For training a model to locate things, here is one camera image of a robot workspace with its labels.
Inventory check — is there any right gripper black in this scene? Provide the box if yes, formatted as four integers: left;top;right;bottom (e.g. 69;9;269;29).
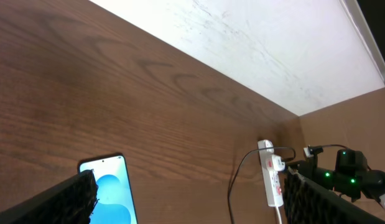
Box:
287;160;319;184

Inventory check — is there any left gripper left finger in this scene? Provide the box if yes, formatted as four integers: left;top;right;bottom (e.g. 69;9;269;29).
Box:
0;170;98;224

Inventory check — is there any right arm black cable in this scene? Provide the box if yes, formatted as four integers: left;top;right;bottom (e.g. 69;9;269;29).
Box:
316;143;350;152

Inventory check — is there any black charger cable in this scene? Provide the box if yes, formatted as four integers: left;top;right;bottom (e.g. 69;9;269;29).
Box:
226;146;297;224

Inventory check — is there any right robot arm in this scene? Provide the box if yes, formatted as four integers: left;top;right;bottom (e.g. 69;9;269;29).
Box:
286;144;385;209

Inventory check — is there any blue Galaxy smartphone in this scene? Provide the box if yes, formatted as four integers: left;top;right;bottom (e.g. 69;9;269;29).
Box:
77;152;138;224

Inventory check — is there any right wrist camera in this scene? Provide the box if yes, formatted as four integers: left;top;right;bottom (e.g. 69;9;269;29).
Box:
304;146;323;158

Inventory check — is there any white power strip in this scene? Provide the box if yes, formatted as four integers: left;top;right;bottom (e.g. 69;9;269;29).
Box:
257;140;285;207

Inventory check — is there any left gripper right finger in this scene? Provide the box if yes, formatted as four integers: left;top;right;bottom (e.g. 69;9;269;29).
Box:
283;172;385;224

